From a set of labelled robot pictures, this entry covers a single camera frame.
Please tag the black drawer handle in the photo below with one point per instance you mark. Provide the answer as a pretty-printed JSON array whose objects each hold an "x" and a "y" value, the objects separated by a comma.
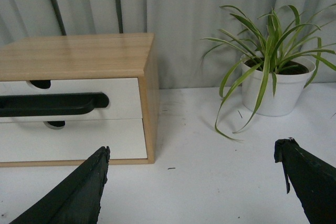
[{"x": 52, "y": 104}]

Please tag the white drawer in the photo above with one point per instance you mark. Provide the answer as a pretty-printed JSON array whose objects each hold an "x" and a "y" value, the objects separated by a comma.
[
  {"x": 123, "y": 94},
  {"x": 77, "y": 140}
]

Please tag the white plant pot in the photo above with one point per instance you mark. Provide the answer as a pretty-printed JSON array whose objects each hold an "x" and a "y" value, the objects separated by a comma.
[{"x": 288, "y": 90}]

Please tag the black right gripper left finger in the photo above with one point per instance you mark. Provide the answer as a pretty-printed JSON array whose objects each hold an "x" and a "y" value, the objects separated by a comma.
[{"x": 77, "y": 198}]

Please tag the green spider plant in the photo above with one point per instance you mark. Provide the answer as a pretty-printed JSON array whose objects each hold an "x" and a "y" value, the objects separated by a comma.
[{"x": 271, "y": 53}]

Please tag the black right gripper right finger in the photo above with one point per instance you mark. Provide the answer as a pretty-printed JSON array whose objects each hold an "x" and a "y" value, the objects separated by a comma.
[{"x": 312, "y": 179}]

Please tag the grey curtain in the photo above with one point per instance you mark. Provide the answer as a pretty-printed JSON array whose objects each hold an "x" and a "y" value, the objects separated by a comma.
[{"x": 181, "y": 27}]

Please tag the wooden drawer cabinet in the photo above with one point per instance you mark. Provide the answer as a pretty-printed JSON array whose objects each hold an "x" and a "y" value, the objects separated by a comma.
[{"x": 40, "y": 60}]

